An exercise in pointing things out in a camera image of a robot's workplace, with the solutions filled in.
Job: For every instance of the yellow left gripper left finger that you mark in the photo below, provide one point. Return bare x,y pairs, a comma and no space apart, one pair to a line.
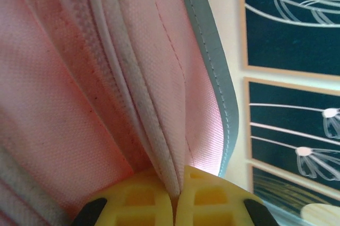
117,210

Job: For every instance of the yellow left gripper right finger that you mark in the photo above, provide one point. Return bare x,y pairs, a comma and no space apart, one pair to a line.
233,210

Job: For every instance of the pink backpack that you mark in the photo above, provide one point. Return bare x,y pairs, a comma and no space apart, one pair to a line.
79,77

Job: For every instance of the beige circle gold lines panel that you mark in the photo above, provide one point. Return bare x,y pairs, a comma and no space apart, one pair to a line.
279,189

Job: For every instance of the pink flowers wall panel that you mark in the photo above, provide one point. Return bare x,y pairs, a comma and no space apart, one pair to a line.
279,93

